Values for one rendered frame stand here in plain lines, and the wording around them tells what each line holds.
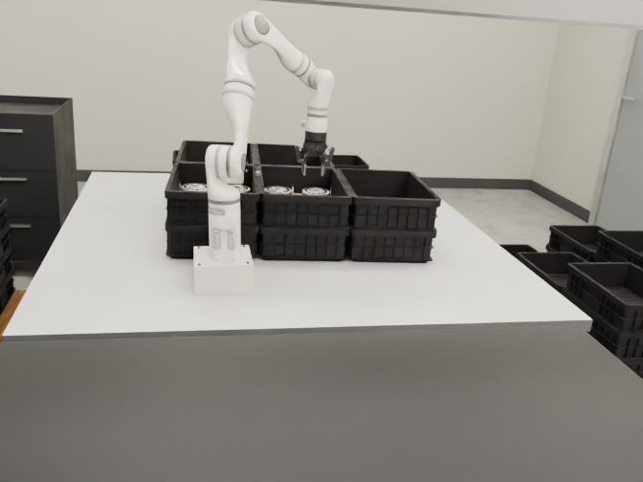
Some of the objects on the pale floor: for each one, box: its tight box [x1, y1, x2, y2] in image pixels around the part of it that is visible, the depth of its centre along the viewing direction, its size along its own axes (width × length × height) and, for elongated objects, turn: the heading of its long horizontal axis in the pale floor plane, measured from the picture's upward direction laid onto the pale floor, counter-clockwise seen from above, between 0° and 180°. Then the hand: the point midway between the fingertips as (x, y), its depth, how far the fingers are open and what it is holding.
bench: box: [2, 172, 592, 342], centre depth 258 cm, size 160×160×70 cm
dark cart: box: [0, 95, 78, 261], centre depth 362 cm, size 62×45×90 cm
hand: (313, 170), depth 224 cm, fingers open, 5 cm apart
